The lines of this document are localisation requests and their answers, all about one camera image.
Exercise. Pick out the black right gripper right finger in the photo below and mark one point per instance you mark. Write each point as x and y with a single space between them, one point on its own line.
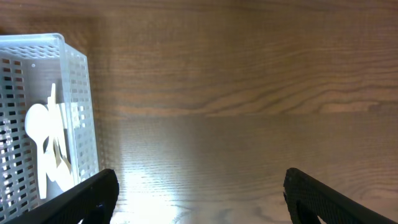
310 201

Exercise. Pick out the clear plastic basket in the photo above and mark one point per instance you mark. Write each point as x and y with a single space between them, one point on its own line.
30 64

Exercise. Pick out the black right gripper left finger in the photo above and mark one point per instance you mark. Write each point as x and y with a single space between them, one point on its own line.
91 201

